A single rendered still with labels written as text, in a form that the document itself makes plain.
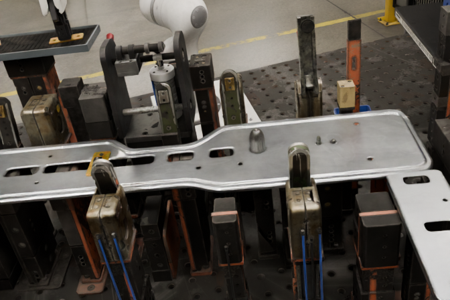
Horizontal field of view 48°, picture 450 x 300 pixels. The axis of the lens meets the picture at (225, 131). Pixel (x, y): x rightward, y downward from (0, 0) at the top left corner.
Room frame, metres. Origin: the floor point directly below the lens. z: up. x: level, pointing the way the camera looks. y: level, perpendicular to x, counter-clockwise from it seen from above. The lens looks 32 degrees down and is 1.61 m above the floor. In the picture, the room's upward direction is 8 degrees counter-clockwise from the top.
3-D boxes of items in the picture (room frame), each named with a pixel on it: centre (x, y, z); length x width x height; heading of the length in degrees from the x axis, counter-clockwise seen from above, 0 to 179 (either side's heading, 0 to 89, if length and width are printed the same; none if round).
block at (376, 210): (0.67, -0.25, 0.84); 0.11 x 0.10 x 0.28; 175
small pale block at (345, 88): (0.98, -0.28, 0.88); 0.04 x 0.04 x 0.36; 85
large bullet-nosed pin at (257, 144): (0.88, -0.06, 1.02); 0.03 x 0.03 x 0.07
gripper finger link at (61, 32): (1.23, 0.36, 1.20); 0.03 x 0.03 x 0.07; 4
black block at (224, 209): (0.71, 0.02, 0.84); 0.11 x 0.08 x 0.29; 175
